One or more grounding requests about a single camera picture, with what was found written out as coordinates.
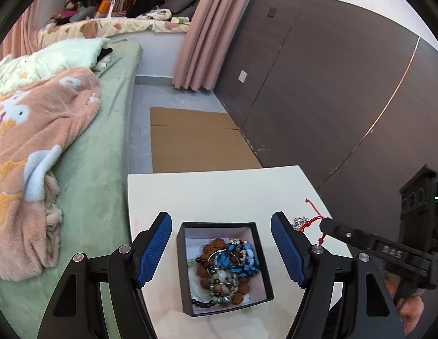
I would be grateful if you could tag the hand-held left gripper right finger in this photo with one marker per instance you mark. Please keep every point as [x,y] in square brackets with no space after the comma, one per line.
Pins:
[287,250]

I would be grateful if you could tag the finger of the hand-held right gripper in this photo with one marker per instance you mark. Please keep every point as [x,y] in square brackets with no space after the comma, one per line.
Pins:
[381,249]

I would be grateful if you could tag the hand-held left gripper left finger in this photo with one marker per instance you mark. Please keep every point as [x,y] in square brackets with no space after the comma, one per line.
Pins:
[153,250]

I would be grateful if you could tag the black cardboard box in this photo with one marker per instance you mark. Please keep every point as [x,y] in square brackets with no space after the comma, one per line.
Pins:
[183,272]

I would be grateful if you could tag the person's right hand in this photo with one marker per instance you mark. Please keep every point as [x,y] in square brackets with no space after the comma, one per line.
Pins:
[411,310]

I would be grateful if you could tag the white table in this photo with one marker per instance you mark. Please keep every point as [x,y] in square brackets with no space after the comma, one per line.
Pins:
[222,194]

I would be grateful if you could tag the bed with green sheet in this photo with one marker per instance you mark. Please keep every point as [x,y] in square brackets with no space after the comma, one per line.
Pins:
[105,148]

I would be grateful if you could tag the flat cardboard sheet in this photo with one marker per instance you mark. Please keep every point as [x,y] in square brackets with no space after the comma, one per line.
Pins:
[197,141]

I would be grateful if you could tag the pink duck print blanket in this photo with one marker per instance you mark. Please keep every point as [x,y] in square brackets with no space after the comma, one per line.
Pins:
[35,141]

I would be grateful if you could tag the light green quilt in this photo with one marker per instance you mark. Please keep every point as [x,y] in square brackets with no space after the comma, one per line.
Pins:
[63,56]

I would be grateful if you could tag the pink curtain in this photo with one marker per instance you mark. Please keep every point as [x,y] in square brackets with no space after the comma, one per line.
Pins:
[211,35]
[22,31]

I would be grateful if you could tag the floral window seat cushion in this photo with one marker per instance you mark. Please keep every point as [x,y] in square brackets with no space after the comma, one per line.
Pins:
[127,26]

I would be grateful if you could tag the green tissue box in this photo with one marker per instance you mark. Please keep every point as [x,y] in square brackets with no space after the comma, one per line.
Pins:
[180,20]

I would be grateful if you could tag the white black patterned cloth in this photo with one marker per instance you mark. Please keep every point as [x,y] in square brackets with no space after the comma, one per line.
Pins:
[155,15]

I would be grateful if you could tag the grey bolster pillow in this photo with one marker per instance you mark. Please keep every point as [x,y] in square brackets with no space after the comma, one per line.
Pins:
[82,14]

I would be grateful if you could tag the black bag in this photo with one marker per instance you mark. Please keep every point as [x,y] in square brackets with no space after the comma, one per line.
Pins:
[146,1]

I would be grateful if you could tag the orange box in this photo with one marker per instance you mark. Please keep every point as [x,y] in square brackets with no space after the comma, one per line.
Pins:
[104,6]

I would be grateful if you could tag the row of books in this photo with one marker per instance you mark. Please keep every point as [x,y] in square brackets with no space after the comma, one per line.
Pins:
[124,2]

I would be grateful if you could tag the dark haired doll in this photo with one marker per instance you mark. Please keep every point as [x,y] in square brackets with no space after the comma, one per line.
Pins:
[72,7]

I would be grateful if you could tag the white wall socket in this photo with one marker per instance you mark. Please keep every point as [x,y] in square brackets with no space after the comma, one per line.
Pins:
[243,76]

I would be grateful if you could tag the dark wall switch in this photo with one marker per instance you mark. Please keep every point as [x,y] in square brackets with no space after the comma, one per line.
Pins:
[272,12]

